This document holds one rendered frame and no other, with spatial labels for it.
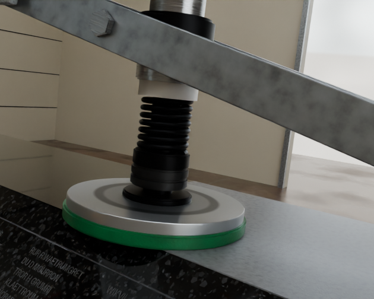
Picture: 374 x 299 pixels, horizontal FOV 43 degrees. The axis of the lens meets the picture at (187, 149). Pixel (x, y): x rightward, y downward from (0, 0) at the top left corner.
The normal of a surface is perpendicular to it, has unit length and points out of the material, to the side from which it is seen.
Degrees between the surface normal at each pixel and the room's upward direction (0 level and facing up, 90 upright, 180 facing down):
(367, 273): 0
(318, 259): 0
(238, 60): 90
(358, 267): 0
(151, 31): 90
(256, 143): 90
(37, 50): 90
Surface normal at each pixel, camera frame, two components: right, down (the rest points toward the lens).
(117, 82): -0.50, 0.06
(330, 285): 0.11, -0.99
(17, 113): 0.86, 0.16
